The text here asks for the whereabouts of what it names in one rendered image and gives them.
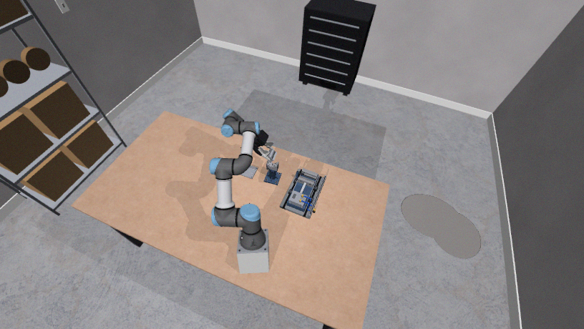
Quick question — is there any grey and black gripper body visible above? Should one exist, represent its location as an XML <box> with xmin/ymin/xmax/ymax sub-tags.
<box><xmin>253</xmin><ymin>130</ymin><xmax>269</xmax><ymax>147</ymax></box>

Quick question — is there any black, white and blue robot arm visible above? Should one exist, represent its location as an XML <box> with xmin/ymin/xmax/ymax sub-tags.
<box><xmin>209</xmin><ymin>109</ymin><xmax>266</xmax><ymax>250</ymax></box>

